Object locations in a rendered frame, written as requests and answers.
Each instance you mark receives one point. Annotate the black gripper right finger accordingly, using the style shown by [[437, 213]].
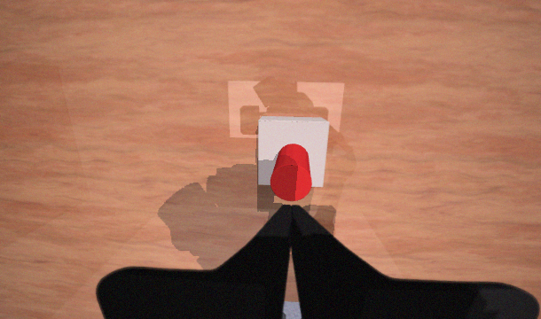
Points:
[[334, 283]]

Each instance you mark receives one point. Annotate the red cylinder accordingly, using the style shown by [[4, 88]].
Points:
[[291, 178]]

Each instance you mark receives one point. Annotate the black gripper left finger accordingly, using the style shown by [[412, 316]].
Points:
[[249, 285]]

